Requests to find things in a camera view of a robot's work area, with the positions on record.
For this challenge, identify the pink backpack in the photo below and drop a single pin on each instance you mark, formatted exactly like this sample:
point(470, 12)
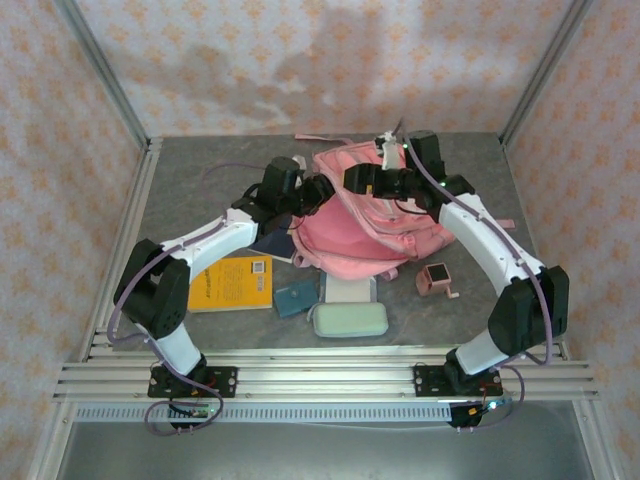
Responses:
point(350, 240)

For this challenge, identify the pink pencil sharpener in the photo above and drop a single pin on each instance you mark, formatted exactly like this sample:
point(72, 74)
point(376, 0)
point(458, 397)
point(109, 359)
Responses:
point(432, 280)

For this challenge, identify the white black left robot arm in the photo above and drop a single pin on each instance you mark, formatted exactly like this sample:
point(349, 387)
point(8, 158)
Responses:
point(215, 240)

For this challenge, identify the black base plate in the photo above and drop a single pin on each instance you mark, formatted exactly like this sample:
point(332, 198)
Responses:
point(225, 382)
point(425, 382)

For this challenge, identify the green circuit board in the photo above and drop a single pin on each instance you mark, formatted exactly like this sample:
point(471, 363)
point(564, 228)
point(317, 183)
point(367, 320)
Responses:
point(200, 412)
point(492, 405)

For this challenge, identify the black duct bracket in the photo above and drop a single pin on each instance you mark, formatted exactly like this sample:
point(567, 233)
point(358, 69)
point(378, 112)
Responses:
point(460, 417)

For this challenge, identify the aluminium rail beam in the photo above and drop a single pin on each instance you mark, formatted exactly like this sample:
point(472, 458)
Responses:
point(325, 380)

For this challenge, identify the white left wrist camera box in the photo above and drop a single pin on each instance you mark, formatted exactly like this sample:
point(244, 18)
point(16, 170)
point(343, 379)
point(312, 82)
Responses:
point(299, 162)

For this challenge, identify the grey metal shelf sheet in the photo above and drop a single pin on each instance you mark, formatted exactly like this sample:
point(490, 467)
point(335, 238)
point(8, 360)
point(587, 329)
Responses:
point(325, 455)

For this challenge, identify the yellow book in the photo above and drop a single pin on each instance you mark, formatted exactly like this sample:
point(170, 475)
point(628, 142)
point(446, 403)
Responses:
point(230, 287)

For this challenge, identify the mint green pencil case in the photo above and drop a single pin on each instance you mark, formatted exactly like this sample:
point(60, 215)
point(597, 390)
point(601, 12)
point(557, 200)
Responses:
point(350, 320)

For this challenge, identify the white tissue pack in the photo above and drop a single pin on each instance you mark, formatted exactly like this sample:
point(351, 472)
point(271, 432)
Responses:
point(350, 292)

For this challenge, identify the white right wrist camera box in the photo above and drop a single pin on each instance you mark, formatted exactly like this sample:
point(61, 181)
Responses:
point(391, 157)

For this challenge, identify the aluminium frame post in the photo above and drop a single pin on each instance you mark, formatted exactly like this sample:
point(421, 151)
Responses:
point(100, 65)
point(545, 65)

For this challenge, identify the teal snap wallet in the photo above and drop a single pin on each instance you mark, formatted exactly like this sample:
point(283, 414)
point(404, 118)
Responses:
point(295, 299)

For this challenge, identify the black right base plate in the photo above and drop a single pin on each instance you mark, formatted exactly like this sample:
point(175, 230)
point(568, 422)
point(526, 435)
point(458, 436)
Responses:
point(425, 382)

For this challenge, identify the aluminium side rail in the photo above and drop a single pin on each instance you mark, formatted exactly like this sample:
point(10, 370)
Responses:
point(145, 190)

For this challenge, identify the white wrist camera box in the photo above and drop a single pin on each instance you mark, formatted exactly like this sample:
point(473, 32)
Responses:
point(391, 157)
point(299, 162)

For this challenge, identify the dark blue notebook yellow label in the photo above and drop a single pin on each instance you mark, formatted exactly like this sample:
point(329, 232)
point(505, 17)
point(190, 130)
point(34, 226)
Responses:
point(275, 246)

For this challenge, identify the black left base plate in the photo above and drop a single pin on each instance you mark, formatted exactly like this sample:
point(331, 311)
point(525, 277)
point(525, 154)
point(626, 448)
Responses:
point(225, 382)

